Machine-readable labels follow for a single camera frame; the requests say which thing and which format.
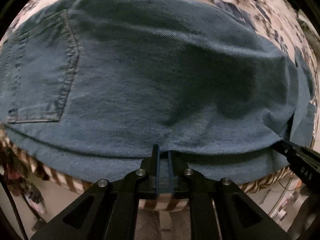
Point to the floral patterned bedspread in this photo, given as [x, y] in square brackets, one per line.
[276, 20]

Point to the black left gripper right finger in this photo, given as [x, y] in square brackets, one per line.
[177, 166]

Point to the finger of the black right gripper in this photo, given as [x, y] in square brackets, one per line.
[294, 152]

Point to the blue denim pants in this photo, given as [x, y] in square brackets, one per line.
[89, 86]

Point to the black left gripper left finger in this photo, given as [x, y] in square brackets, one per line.
[151, 165]

